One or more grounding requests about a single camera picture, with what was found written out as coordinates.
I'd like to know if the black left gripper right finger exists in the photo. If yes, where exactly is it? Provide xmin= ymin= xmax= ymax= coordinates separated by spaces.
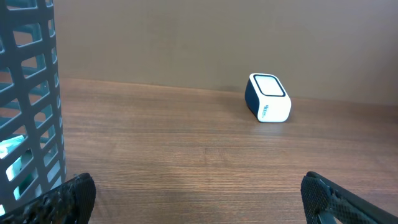
xmin=300 ymin=171 xmax=397 ymax=224

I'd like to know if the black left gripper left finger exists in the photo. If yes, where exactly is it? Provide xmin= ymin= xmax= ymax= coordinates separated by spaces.
xmin=1 ymin=173 xmax=96 ymax=224

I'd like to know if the green glove package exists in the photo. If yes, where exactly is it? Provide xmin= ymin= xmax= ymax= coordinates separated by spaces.
xmin=1 ymin=135 xmax=37 ymax=200

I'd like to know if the white barcode scanner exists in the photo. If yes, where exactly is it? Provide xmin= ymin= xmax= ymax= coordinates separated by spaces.
xmin=244 ymin=73 xmax=292 ymax=123

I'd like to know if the grey plastic lattice basket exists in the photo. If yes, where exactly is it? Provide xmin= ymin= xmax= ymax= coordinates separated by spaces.
xmin=1 ymin=0 xmax=67 ymax=213

